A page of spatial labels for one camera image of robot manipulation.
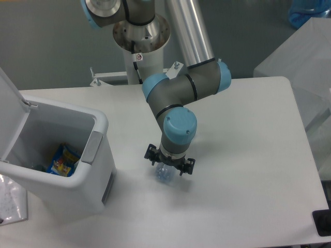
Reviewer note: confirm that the white trash can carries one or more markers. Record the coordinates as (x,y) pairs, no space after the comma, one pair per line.
(49,124)

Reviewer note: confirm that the translucent plastic box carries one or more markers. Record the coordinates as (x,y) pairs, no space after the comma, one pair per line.
(304,59)

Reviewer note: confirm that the white trash can lid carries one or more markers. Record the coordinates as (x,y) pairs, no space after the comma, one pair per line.
(14,114)

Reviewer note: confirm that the colourful snack wrapper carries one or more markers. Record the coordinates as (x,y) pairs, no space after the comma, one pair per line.
(64,161)

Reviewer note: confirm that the black device at edge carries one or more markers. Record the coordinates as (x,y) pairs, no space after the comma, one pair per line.
(322,222)

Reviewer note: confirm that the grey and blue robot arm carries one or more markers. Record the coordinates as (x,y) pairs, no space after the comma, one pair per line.
(139,30)

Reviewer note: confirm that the blue water jug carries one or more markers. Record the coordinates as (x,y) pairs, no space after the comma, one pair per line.
(301,11)

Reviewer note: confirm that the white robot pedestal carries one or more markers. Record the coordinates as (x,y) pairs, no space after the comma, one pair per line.
(138,67)

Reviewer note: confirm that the crushed clear plastic bottle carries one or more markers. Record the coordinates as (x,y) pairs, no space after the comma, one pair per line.
(165,173)

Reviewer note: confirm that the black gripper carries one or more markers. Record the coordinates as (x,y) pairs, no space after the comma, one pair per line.
(185,166)

